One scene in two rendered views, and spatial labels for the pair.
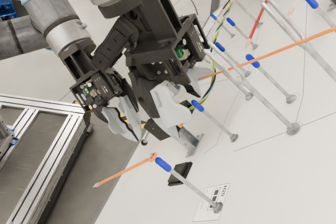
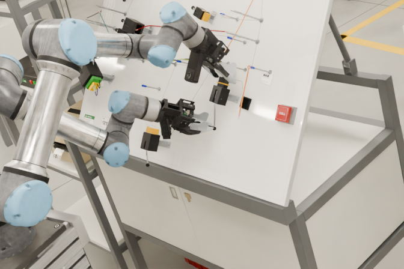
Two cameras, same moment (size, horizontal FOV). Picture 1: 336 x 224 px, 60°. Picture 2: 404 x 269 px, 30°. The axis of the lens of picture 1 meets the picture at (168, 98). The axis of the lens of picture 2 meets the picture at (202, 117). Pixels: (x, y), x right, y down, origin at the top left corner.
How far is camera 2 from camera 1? 222 cm
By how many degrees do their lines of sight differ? 49
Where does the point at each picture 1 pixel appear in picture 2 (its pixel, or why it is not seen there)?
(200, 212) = (268, 81)
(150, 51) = (216, 48)
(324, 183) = (278, 32)
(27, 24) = (119, 126)
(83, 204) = not seen: outside the picture
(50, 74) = not seen: outside the picture
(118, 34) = (201, 54)
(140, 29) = (206, 47)
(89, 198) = not seen: outside the picture
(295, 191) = (276, 41)
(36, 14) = (136, 103)
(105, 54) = (198, 69)
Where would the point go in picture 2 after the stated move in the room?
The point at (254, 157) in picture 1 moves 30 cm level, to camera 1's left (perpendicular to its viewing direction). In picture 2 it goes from (259, 57) to (224, 104)
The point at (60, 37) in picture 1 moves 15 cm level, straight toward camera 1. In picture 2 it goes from (154, 103) to (200, 92)
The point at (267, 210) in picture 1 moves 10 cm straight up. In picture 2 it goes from (278, 50) to (270, 22)
